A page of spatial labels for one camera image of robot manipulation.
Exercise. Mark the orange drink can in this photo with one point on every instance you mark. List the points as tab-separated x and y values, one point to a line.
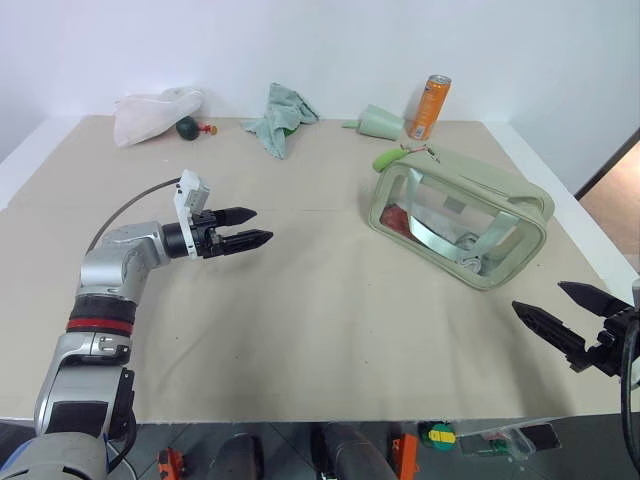
430	107

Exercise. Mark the small red yellow toy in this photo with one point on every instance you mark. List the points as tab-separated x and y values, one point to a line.
210	129

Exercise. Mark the green zipper pull tag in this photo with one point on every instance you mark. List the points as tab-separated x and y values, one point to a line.
386	159

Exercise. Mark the green yellow round object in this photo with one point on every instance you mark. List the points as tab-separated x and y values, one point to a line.
439	436

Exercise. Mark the white mesh bag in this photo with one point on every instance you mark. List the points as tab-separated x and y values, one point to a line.
145	117

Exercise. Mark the clear green toiletry bag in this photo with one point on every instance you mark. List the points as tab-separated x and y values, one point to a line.
480	175

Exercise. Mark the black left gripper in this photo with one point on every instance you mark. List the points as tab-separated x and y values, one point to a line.
206	240

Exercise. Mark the dark rounded shape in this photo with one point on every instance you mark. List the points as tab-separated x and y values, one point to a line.
240	457

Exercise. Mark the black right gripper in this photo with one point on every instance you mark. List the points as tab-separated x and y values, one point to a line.
612	345

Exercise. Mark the dark green round toy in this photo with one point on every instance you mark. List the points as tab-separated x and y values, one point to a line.
186	129

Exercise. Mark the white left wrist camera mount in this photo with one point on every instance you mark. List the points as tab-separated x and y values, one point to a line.
186	197

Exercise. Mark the orange clamp tool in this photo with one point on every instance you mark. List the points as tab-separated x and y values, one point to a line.
406	457
172	465

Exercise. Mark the clear plastic box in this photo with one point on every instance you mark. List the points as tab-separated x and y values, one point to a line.
505	440

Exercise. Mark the teal crumpled cloth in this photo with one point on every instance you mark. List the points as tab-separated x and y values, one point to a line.
280	117

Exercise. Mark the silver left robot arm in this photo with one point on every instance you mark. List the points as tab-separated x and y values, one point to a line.
110	260

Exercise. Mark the light green plastic cup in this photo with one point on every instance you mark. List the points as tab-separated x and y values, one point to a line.
380	122

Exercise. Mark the raw red meat piece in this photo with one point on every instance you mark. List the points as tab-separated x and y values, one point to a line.
396	219

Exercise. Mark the beige table cover cloth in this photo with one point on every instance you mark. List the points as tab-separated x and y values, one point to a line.
300	310

